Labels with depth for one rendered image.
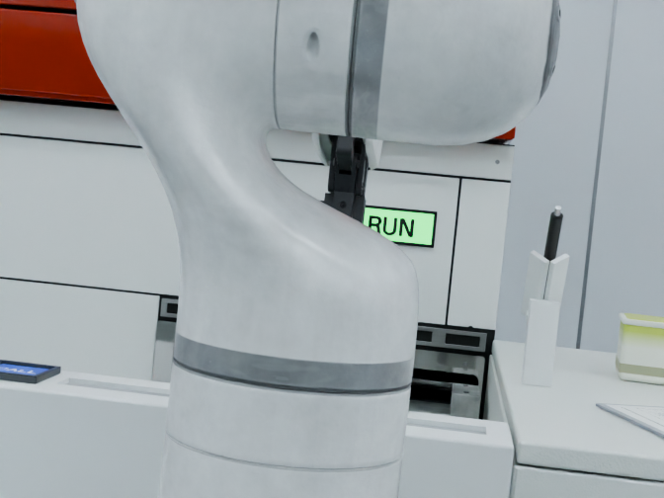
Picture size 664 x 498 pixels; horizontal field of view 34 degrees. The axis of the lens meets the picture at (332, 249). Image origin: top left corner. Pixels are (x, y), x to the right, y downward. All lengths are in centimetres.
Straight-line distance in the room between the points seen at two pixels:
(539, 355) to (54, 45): 77
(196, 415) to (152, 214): 100
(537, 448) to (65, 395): 37
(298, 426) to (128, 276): 104
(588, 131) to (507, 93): 245
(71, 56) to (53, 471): 73
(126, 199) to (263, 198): 103
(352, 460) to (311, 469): 2
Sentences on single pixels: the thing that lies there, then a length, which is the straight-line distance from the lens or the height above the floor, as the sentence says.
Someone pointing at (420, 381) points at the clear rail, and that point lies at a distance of 147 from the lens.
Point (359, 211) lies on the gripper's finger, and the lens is 87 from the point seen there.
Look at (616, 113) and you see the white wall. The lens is 298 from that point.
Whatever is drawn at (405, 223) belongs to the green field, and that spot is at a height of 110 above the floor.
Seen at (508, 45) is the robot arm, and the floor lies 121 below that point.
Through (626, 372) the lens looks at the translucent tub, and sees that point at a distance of 123.
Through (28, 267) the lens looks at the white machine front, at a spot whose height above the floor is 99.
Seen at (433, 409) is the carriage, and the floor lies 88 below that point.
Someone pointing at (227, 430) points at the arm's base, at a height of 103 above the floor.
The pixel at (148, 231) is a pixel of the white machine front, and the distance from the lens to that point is 151.
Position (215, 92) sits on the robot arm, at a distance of 51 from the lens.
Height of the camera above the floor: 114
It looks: 3 degrees down
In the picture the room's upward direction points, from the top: 6 degrees clockwise
